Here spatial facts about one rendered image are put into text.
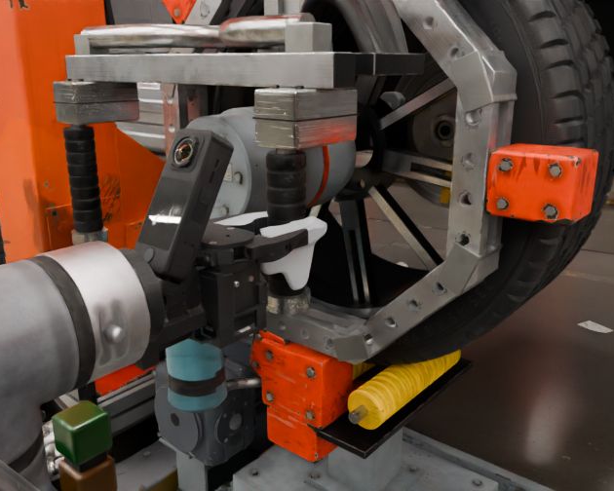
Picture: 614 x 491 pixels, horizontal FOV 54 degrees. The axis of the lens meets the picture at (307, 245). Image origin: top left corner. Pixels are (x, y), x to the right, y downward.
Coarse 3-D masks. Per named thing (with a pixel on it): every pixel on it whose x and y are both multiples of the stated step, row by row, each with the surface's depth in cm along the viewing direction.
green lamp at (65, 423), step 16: (64, 416) 55; (80, 416) 55; (96, 416) 56; (64, 432) 54; (80, 432) 54; (96, 432) 55; (64, 448) 55; (80, 448) 54; (96, 448) 56; (80, 464) 55
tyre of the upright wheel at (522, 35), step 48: (480, 0) 68; (528, 0) 65; (576, 0) 77; (528, 48) 66; (576, 48) 69; (528, 96) 67; (576, 96) 67; (576, 144) 68; (528, 240) 71; (576, 240) 80; (480, 288) 76; (528, 288) 74; (432, 336) 82; (480, 336) 79
